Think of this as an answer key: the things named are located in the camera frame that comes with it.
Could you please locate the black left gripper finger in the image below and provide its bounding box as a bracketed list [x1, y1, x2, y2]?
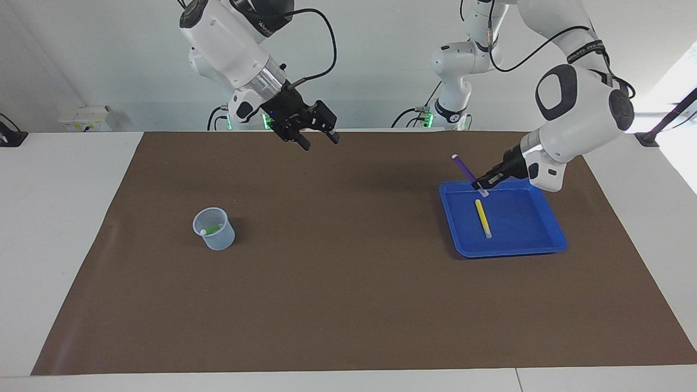
[479, 173, 510, 191]
[471, 163, 508, 191]

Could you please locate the purple marker pen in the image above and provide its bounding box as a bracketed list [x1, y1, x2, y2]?
[451, 154, 490, 198]

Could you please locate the yellow marker pen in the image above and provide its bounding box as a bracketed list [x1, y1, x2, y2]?
[475, 199, 493, 239]

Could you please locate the blue plastic tray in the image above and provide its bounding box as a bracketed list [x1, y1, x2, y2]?
[439, 177, 568, 259]

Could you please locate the translucent plastic cup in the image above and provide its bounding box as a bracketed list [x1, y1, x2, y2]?
[192, 207, 236, 251]

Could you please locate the black angled stand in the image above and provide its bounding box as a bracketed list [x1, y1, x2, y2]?
[634, 87, 697, 148]

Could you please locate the brown table mat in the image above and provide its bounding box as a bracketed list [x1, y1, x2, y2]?
[31, 130, 697, 376]

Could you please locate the black table clamp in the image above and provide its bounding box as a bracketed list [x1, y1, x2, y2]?
[0, 113, 29, 148]

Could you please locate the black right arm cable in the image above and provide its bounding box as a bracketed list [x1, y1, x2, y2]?
[283, 8, 338, 91]

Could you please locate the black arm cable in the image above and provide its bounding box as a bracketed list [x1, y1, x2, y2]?
[283, 8, 338, 91]
[486, 0, 635, 101]

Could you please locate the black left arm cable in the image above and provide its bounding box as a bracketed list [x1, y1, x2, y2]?
[486, 0, 635, 101]

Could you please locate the white wall socket box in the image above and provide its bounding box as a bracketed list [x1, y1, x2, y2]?
[59, 105, 118, 132]

